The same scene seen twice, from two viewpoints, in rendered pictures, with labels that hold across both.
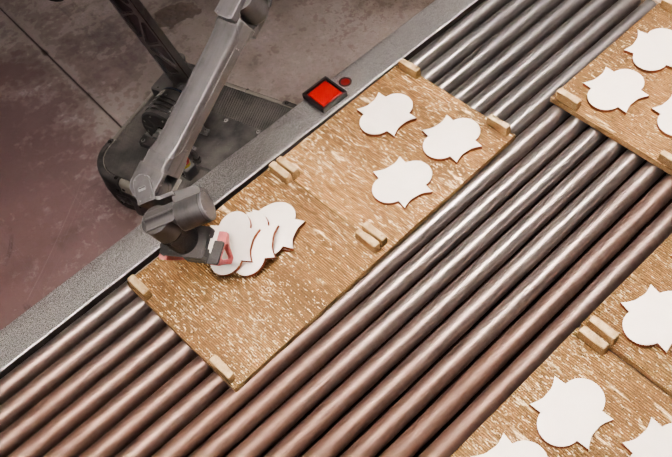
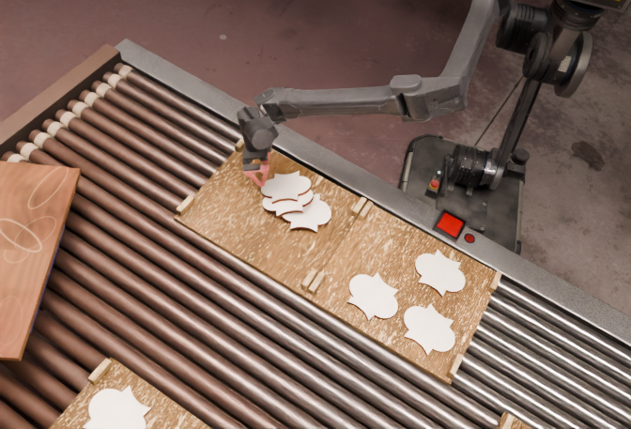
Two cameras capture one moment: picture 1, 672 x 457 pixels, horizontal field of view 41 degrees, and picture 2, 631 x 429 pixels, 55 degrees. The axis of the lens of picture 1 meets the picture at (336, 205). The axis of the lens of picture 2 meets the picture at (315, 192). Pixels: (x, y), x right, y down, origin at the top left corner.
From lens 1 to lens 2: 0.91 m
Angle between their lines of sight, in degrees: 33
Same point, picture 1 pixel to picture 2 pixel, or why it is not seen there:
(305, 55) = (591, 255)
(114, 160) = (426, 144)
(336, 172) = (372, 247)
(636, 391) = not seen: outside the picture
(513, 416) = (168, 415)
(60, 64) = (510, 97)
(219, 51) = (370, 96)
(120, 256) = not seen: hidden behind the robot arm
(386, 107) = (446, 271)
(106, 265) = not seen: hidden behind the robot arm
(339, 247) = (301, 261)
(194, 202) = (258, 128)
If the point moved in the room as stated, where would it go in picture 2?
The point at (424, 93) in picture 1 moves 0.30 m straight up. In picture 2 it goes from (473, 299) to (516, 241)
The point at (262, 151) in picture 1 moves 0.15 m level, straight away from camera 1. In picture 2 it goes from (382, 193) to (423, 176)
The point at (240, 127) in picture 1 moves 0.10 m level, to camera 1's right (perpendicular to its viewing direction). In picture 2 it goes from (482, 215) to (494, 235)
